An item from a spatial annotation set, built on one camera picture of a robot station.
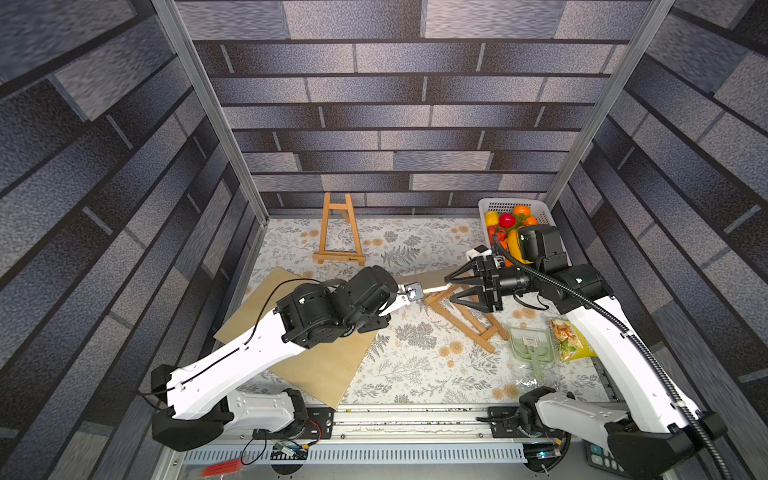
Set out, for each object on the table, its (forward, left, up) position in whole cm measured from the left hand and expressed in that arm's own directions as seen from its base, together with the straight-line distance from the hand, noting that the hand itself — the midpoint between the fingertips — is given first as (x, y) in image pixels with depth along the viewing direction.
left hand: (382, 291), depth 64 cm
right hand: (-2, -13, +4) cm, 14 cm away
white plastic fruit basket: (+50, -59, -21) cm, 80 cm away
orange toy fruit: (+49, -52, -20) cm, 74 cm away
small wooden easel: (+30, +20, -26) cm, 45 cm away
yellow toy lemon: (+46, -40, -22) cm, 65 cm away
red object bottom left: (-30, +38, -32) cm, 58 cm away
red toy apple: (+43, -45, -20) cm, 65 cm away
